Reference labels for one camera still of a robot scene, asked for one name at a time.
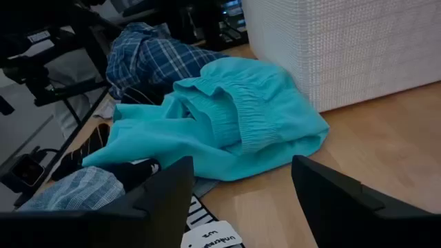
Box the navy underwear lettered waistband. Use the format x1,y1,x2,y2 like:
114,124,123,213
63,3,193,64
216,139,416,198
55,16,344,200
185,194,220,231

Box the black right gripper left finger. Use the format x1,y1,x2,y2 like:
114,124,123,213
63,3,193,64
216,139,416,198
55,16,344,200
0,156,196,248

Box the small black device box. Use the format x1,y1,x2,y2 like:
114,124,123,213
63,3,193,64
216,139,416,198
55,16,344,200
0,146,59,194

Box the blue plaid garment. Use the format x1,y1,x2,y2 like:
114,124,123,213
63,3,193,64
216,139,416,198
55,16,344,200
105,22,230,101

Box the white paper label tag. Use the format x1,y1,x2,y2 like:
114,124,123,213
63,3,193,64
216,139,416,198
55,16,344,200
180,220,244,248

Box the blue striped towel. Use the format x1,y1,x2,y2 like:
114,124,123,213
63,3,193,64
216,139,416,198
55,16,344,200
17,166,125,211

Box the white woven laundry basket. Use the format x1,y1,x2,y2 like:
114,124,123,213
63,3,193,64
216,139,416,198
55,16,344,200
240,0,441,113

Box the black striped sock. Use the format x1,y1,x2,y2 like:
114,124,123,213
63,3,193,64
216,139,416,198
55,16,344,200
50,123,111,182

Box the turquoise shorts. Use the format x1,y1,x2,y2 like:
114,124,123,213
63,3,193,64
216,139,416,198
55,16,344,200
81,56,331,183

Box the black garment with white print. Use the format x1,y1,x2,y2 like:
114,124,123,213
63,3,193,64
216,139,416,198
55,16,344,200
103,158,162,192

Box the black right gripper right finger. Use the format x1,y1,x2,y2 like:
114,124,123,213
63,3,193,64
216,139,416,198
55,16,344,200
291,154,441,248

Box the black aluminium table frame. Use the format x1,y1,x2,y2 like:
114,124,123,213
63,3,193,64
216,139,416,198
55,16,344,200
13,87,111,207

